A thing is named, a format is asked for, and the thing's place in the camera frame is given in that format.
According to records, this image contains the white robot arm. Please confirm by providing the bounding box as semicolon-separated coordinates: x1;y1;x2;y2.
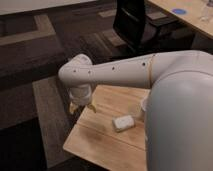
58;50;213;171

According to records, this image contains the white paper cup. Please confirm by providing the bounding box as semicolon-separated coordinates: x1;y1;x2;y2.
140;95;148;122

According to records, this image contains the black office chair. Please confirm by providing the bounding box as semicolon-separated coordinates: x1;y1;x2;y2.
113;0;179;54

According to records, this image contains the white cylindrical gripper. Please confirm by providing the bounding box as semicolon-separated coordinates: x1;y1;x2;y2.
69;84;97;115

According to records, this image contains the white sponge block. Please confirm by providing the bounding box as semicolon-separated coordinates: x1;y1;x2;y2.
112;115;135;132

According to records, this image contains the blue round disc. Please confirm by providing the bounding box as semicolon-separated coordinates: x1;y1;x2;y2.
172;8;187;15

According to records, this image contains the clear glass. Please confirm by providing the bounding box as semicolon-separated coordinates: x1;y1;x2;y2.
201;5;213;22

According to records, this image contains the light wooden desk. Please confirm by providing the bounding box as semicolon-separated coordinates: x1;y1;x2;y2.
148;0;213;39

